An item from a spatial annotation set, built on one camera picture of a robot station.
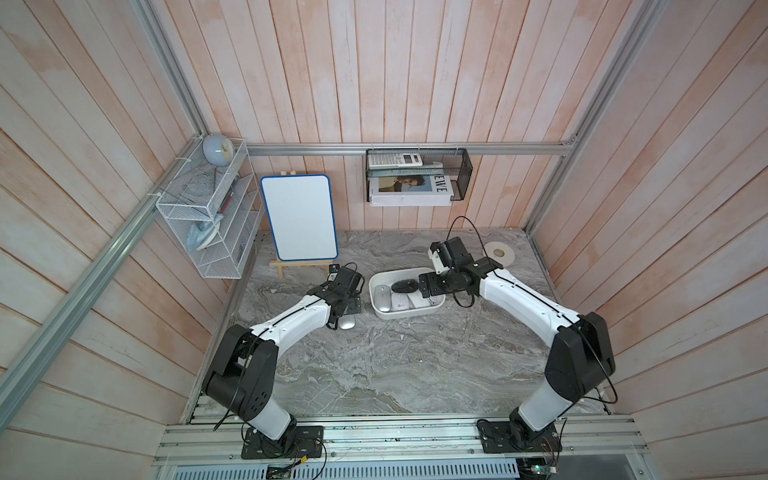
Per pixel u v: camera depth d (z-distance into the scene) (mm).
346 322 947
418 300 973
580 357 445
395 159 905
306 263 999
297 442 717
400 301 976
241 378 435
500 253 1140
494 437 730
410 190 934
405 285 984
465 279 617
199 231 817
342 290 695
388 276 1021
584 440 747
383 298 986
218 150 800
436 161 912
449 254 688
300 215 931
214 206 761
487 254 1166
